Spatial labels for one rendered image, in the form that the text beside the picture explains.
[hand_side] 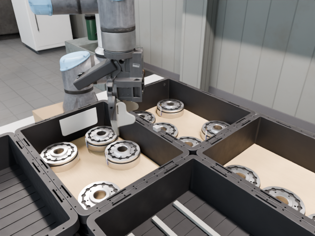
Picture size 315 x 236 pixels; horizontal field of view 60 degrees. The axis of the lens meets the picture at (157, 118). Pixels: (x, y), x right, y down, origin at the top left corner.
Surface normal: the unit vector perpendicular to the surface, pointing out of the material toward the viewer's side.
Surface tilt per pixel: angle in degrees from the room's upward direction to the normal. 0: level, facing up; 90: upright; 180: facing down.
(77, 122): 90
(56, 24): 90
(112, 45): 90
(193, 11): 90
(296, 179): 0
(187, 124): 0
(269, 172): 0
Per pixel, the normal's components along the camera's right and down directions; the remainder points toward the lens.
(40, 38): 0.65, 0.39
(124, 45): 0.44, 0.45
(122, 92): -0.05, 0.51
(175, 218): 0.00, -0.86
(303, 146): -0.75, 0.33
